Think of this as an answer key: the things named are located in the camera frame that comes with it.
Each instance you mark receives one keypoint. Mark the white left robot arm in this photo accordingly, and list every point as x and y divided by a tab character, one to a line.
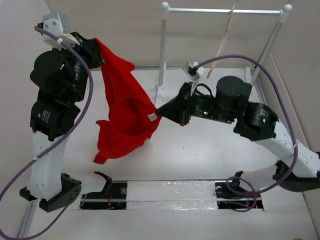
62	81

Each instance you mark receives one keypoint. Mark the white clothes rack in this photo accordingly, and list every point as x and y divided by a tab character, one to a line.
196	34

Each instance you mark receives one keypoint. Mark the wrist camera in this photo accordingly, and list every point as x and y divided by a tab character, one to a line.
192	70
55	23

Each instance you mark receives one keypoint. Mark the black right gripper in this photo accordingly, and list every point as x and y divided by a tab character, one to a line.
177	109

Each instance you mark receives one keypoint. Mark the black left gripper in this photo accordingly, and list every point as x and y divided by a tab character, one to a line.
90	45

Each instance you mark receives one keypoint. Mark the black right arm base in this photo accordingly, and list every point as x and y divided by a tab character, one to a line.
228	200

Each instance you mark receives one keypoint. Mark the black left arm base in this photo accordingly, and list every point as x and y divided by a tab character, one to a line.
101	192

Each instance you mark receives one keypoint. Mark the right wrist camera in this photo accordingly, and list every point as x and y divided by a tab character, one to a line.
192	70

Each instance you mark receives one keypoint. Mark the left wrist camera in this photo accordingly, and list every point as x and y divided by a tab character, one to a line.
55	23

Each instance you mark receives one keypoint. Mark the red t shirt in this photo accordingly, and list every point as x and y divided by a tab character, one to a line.
132	117

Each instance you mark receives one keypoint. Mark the beige wooden hanger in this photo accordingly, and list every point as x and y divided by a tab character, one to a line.
224	39

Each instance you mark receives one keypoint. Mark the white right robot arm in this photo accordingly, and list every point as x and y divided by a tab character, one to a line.
255	122

